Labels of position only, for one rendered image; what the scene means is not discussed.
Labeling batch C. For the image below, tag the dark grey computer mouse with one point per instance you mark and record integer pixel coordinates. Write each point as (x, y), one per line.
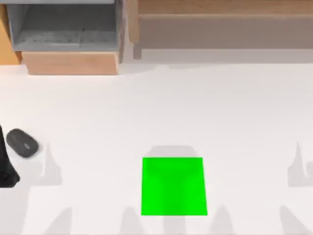
(22, 143)

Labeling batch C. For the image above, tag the flat green square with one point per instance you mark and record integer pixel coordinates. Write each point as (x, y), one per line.
(173, 187)

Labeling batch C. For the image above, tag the pale wooden drawer front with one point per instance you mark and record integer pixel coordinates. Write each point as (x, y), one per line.
(71, 63)

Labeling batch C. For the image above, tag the orange wooden cupboard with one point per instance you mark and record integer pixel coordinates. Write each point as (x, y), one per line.
(5, 41)

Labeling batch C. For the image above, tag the wooden open shelf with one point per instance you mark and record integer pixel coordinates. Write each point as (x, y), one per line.
(220, 27)

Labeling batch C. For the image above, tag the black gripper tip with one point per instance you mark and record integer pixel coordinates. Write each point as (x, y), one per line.
(5, 169)

